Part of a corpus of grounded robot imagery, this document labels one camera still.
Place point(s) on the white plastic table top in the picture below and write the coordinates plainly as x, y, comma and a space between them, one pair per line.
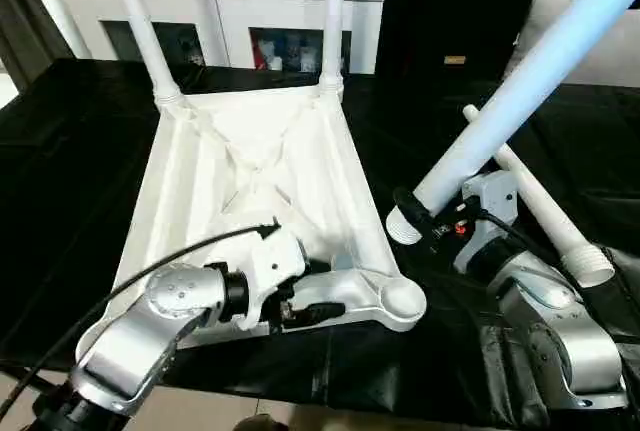
260, 151

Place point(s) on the white plastic table leg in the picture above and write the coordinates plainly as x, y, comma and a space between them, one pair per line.
540, 201
520, 91
140, 31
332, 21

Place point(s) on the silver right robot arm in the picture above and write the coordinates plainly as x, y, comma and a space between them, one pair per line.
550, 321

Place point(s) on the black furniture with yellow label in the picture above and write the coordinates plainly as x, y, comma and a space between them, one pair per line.
450, 6

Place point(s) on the grey cushion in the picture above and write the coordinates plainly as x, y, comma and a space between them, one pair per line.
600, 46

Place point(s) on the black work mat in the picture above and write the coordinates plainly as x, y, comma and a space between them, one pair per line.
60, 151

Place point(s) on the white glass-door cabinet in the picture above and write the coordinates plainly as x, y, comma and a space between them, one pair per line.
220, 1

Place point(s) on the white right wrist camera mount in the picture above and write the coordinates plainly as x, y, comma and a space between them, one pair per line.
492, 206

